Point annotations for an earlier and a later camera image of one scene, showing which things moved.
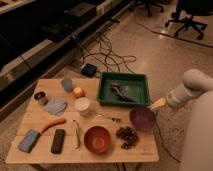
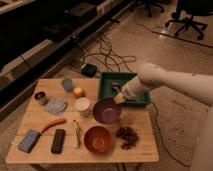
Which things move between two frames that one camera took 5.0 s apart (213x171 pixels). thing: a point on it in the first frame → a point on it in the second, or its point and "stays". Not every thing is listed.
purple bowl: (142, 118) → (107, 110)
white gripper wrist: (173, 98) → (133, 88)
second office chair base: (148, 5) stays
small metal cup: (41, 97) stays
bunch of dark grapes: (128, 136) stays
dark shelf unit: (37, 35) stays
